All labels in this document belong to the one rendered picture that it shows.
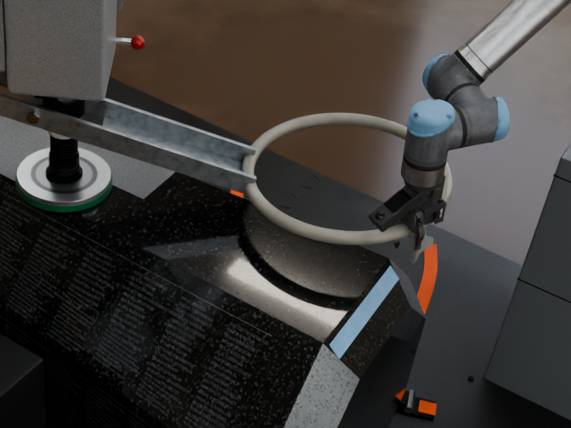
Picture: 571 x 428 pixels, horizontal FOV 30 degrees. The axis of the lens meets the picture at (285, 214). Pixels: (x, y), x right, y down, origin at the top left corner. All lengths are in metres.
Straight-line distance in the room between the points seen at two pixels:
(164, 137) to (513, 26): 0.82
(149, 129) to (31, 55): 0.39
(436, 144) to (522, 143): 2.29
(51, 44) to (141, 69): 2.31
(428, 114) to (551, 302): 1.06
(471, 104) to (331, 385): 0.64
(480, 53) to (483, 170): 1.95
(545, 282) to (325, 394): 1.01
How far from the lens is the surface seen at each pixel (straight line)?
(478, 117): 2.20
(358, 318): 2.29
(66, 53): 2.20
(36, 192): 2.45
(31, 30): 2.19
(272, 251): 2.37
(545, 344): 3.17
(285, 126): 2.60
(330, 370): 2.21
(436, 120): 2.14
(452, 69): 2.30
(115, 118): 2.46
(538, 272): 3.03
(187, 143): 2.48
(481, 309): 3.56
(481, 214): 3.98
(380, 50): 4.85
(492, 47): 2.30
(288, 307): 2.25
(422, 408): 3.18
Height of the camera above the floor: 2.34
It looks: 38 degrees down
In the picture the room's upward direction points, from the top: 9 degrees clockwise
